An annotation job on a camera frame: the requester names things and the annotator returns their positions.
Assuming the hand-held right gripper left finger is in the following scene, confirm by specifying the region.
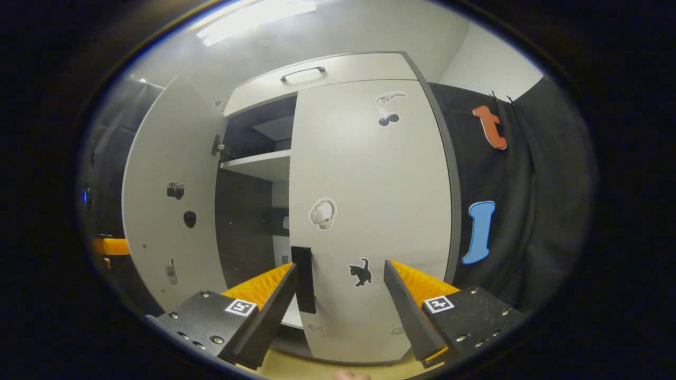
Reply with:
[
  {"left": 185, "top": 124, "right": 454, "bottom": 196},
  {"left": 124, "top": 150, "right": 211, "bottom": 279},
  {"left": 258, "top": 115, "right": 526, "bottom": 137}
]
[{"left": 145, "top": 263, "right": 299, "bottom": 370}]

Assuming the black right door handle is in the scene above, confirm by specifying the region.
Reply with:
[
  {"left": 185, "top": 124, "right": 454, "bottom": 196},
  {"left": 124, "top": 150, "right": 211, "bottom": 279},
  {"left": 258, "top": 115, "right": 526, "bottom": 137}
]
[{"left": 291, "top": 245, "right": 316, "bottom": 315}]

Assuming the white cabinet door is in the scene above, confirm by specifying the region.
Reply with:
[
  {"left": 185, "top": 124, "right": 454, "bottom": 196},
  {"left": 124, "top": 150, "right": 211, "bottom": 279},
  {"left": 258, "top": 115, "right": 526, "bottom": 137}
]
[
  {"left": 288, "top": 79, "right": 454, "bottom": 365},
  {"left": 121, "top": 74, "right": 229, "bottom": 312}
]

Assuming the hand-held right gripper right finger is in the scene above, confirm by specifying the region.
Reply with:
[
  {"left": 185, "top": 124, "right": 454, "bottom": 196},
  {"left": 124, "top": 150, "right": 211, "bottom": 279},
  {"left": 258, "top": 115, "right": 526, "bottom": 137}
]
[{"left": 383, "top": 259, "right": 524, "bottom": 369}]

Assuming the white and grey cabinet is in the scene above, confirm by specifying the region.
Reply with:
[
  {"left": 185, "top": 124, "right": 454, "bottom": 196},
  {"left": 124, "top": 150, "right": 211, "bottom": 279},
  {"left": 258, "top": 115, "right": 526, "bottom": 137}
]
[{"left": 214, "top": 51, "right": 463, "bottom": 365}]

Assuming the white cabinet shelf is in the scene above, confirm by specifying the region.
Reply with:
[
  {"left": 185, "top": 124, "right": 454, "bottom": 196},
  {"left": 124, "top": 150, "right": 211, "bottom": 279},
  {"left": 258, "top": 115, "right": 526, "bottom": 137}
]
[{"left": 220, "top": 149, "right": 292, "bottom": 182}]

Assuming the metal left door hinge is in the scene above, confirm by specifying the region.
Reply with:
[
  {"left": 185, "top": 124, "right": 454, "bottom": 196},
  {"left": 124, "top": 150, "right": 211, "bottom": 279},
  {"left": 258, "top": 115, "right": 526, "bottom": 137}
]
[{"left": 211, "top": 134, "right": 233, "bottom": 159}]

